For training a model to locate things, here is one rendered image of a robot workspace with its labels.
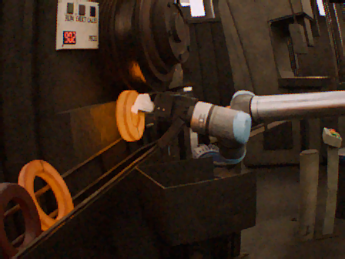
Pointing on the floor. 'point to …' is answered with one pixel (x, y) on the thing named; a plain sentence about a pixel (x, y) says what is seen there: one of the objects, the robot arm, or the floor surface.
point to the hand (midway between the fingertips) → (130, 109)
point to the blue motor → (207, 152)
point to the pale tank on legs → (335, 33)
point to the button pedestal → (330, 186)
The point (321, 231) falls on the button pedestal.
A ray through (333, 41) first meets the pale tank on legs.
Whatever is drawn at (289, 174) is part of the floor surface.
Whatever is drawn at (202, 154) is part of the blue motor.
